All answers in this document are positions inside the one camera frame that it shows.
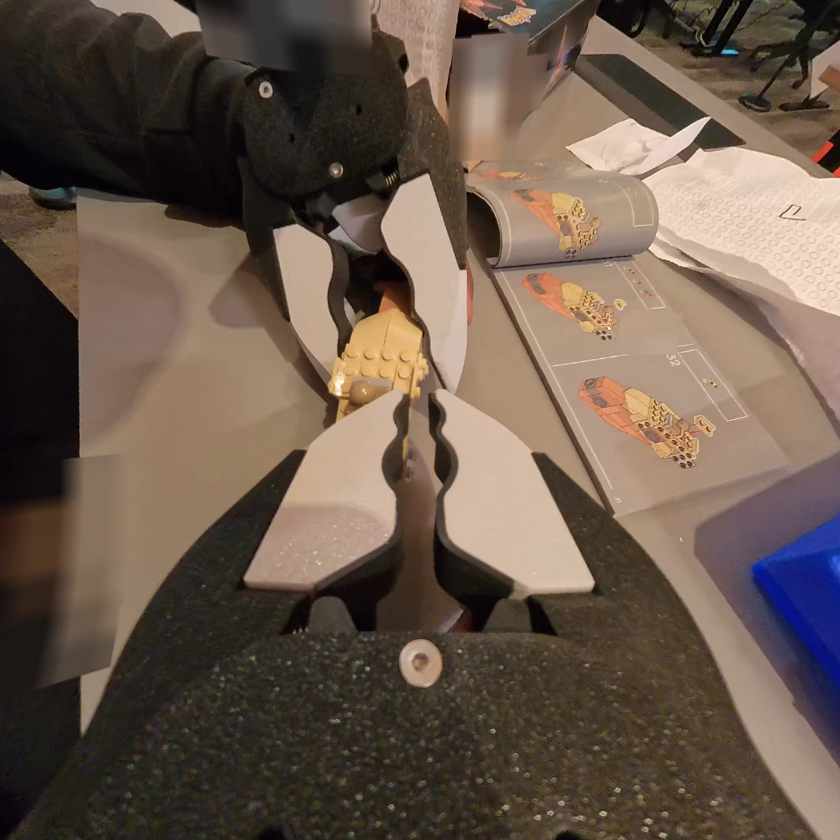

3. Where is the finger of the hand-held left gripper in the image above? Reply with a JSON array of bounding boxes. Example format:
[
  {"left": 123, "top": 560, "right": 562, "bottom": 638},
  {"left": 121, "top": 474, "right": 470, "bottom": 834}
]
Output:
[
  {"left": 379, "top": 172, "right": 471, "bottom": 392},
  {"left": 272, "top": 223, "right": 367, "bottom": 388}
]

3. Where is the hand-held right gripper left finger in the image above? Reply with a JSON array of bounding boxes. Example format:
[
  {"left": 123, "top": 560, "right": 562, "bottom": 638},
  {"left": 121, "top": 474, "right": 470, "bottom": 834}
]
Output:
[{"left": 243, "top": 392, "right": 409, "bottom": 592}]

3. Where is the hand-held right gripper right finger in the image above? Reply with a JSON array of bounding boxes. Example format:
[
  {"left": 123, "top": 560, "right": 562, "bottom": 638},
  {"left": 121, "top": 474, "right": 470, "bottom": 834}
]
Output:
[{"left": 428, "top": 390, "right": 598, "bottom": 598}]

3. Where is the tan brick vehicle model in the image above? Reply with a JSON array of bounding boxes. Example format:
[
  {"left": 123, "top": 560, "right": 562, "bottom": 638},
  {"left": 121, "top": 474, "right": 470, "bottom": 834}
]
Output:
[{"left": 325, "top": 279, "right": 434, "bottom": 483}]

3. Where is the person's left forearm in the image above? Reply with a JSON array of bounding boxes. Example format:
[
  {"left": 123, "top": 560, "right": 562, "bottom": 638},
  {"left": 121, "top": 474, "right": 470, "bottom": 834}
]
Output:
[{"left": 0, "top": 0, "right": 257, "bottom": 221}]

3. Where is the grey desk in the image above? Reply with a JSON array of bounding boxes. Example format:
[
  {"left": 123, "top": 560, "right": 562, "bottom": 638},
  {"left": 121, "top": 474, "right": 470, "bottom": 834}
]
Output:
[{"left": 77, "top": 16, "right": 840, "bottom": 840}]

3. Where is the grey instruction booklet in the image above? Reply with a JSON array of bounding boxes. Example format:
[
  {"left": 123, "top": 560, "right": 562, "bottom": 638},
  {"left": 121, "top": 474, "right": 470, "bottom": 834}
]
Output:
[{"left": 465, "top": 161, "right": 791, "bottom": 516}]

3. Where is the dark printed toy box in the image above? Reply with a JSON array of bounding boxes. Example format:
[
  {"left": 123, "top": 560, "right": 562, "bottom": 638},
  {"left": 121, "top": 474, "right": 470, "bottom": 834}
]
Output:
[{"left": 458, "top": 0, "right": 598, "bottom": 99}]

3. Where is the person's black clothing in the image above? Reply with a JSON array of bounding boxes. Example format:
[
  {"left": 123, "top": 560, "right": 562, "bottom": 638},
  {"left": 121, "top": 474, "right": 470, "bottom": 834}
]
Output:
[{"left": 0, "top": 236, "right": 83, "bottom": 840}]

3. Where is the blue plastic bin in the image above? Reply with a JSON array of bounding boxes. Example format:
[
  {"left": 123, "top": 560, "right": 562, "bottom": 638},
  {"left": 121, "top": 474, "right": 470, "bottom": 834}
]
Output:
[{"left": 751, "top": 518, "right": 840, "bottom": 742}]

